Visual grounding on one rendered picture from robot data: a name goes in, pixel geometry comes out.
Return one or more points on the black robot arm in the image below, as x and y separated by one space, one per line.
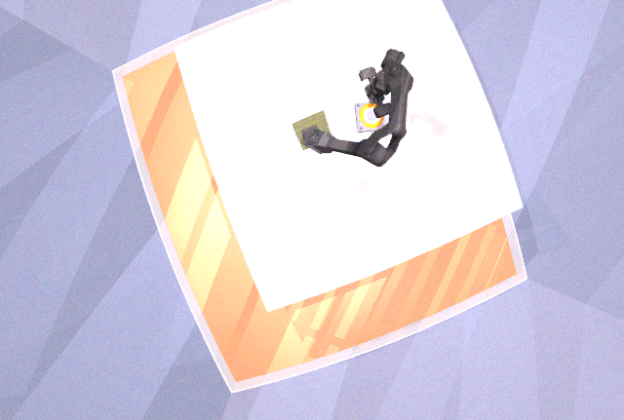
394 75

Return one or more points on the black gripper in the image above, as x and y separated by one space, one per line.
374 96

